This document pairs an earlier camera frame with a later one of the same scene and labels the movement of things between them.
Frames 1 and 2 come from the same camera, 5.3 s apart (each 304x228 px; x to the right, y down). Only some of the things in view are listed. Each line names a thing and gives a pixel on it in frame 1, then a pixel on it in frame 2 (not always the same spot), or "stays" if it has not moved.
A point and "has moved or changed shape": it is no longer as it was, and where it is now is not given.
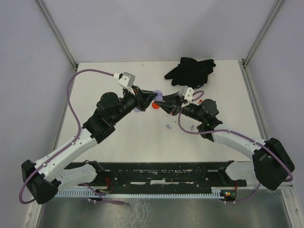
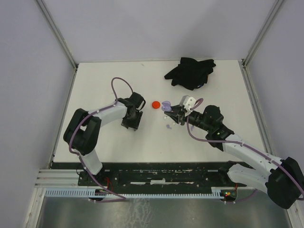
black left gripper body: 140,103 -> 132,122
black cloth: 191,72 stays
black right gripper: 170,107 -> 178,117
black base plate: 159,175 stays
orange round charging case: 155,105 stays
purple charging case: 159,97 has moved or changed shape
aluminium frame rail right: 244,61 stays
